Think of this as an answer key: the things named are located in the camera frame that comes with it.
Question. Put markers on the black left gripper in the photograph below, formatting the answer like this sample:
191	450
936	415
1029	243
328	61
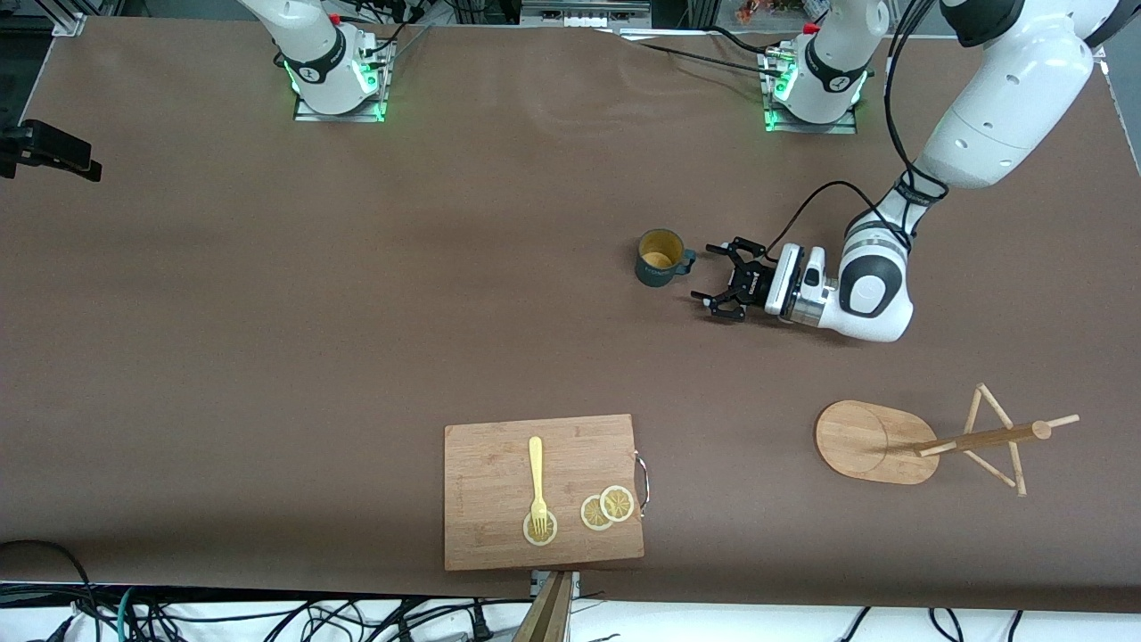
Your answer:
754	285

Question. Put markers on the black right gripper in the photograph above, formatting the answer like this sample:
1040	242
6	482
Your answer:
9	152

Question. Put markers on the dark teal mug yellow inside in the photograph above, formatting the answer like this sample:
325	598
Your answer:
658	260

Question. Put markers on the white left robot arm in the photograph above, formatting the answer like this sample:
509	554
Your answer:
1007	98

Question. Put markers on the wooden mug rack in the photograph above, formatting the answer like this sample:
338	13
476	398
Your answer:
860	441

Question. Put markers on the lemon slice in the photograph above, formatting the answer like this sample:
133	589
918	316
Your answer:
590	515
549	533
617	504

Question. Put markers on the colourful small items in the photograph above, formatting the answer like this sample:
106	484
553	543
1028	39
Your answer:
753	11

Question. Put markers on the yellow plastic fork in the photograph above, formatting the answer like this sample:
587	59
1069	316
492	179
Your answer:
536	464

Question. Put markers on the white power strip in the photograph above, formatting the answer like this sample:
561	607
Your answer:
579	13

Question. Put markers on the brown table cloth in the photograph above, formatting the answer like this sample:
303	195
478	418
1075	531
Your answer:
267	446

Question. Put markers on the aluminium frame corner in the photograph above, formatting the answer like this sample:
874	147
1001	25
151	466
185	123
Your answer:
69	20

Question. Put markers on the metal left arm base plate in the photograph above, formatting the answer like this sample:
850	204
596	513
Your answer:
842	127

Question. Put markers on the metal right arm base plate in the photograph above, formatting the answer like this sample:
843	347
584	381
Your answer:
357	117

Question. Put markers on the metal post bracket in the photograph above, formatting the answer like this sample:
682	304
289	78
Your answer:
575	584

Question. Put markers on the wooden post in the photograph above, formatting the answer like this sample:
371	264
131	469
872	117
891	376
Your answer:
545	620

